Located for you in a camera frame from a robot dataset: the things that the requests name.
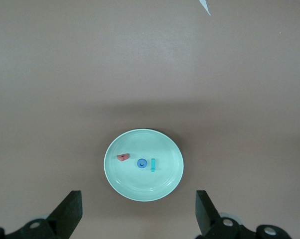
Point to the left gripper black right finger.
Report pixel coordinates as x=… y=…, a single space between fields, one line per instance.
x=209 y=219

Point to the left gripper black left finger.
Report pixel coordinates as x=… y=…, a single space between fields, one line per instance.
x=62 y=219

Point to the teal letter j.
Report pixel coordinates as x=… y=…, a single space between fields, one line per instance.
x=153 y=164

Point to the pink letter g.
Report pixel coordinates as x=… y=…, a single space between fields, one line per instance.
x=121 y=157

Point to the blue letter o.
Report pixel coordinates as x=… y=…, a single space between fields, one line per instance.
x=138 y=163

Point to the green round plate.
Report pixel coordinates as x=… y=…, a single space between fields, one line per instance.
x=145 y=184

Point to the brown table cover sheet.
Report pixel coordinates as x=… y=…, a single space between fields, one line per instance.
x=65 y=74

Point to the white paper scrap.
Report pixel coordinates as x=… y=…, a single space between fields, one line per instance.
x=205 y=6

